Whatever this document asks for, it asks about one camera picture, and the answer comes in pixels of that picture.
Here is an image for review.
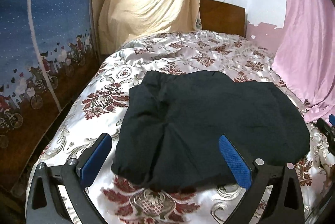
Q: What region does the blue patterned curtain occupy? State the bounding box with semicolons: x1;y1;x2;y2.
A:
1;0;98;191

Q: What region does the pink curtain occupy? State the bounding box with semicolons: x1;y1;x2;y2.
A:
272;0;334;122

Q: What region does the brown wooden headboard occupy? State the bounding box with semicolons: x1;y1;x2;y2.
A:
199;0;246;37

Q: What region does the beige hanging cloth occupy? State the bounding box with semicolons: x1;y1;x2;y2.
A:
98;0;200;55

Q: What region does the floral satin bedspread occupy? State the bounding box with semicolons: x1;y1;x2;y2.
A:
24;30;335;224

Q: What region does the black padded jacket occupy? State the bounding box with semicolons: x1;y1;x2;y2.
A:
111;71;310;192

